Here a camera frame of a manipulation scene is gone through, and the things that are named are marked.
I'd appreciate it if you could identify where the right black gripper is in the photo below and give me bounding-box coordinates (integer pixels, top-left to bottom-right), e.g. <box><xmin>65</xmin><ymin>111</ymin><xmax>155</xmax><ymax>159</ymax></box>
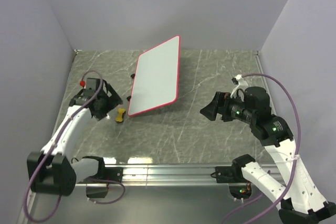
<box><xmin>199</xmin><ymin>91</ymin><xmax>255</xmax><ymax>124</ymax></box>

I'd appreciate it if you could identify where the yellow whiteboard eraser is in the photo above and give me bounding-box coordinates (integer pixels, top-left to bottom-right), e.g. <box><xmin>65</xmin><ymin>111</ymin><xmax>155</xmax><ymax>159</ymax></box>
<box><xmin>115</xmin><ymin>108</ymin><xmax>126</xmax><ymax>123</ymax></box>

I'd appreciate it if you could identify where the white board with pink frame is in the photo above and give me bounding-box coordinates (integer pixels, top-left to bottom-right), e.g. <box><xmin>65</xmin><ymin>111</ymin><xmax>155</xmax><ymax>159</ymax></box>
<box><xmin>128</xmin><ymin>35</ymin><xmax>181</xmax><ymax>117</ymax></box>

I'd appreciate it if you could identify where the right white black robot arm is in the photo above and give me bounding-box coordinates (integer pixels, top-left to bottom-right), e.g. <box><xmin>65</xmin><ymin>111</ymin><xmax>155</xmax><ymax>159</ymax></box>
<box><xmin>200</xmin><ymin>87</ymin><xmax>335</xmax><ymax>223</ymax></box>

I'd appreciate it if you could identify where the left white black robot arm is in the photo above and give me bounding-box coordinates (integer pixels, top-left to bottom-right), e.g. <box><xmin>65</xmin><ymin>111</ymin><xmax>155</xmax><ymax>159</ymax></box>
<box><xmin>27</xmin><ymin>78</ymin><xmax>123</xmax><ymax>196</ymax></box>

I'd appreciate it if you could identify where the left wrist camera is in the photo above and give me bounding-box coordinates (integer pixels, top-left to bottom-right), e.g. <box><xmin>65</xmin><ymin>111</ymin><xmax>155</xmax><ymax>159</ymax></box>
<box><xmin>80</xmin><ymin>78</ymin><xmax>102</xmax><ymax>91</ymax></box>

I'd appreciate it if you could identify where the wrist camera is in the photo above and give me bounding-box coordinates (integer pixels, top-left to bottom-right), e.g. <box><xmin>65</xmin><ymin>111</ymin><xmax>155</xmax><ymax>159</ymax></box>
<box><xmin>230</xmin><ymin>74</ymin><xmax>249</xmax><ymax>98</ymax></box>
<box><xmin>80</xmin><ymin>78</ymin><xmax>102</xmax><ymax>91</ymax></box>

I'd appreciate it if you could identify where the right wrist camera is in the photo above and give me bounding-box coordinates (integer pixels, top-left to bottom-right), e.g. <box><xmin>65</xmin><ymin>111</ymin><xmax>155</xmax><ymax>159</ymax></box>
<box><xmin>230</xmin><ymin>74</ymin><xmax>249</xmax><ymax>98</ymax></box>

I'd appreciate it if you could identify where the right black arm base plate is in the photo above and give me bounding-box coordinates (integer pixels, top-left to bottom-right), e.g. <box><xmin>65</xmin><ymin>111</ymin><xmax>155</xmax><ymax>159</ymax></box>
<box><xmin>210</xmin><ymin>166</ymin><xmax>247</xmax><ymax>184</ymax></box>

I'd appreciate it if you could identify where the aluminium mounting rail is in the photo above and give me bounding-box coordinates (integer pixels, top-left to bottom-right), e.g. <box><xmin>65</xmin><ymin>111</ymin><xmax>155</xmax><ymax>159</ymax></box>
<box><xmin>15</xmin><ymin>163</ymin><xmax>321</xmax><ymax>224</ymax></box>

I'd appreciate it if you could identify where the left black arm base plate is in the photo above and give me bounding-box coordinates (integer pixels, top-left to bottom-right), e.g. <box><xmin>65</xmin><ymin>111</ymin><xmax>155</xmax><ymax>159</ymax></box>
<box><xmin>80</xmin><ymin>166</ymin><xmax>123</xmax><ymax>183</ymax></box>

